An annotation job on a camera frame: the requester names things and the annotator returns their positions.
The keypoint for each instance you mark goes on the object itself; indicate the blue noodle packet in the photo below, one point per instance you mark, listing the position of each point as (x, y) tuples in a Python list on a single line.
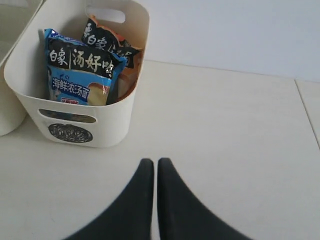
[(79, 74)]

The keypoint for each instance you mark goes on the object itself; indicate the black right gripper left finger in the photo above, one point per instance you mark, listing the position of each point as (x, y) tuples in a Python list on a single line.
[(129, 217)]

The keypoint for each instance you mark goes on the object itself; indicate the orange noodle packet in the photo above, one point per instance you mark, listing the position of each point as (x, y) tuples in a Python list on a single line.
[(103, 38)]

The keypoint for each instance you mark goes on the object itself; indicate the cream bin circle mark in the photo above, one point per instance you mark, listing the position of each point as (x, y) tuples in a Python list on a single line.
[(25, 71)]

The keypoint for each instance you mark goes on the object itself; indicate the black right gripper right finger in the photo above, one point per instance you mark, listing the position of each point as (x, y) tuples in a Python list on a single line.
[(181, 215)]

